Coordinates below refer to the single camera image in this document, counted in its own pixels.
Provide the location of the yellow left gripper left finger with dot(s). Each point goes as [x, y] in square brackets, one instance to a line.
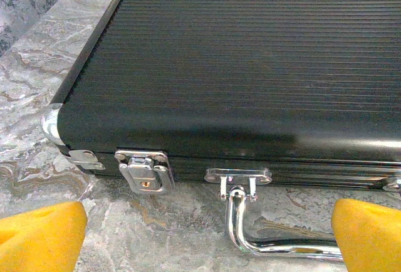
[37, 240]

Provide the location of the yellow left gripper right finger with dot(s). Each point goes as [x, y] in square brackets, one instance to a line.
[369, 240]

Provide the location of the black ribbed carrying case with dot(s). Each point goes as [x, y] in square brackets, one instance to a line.
[238, 65]

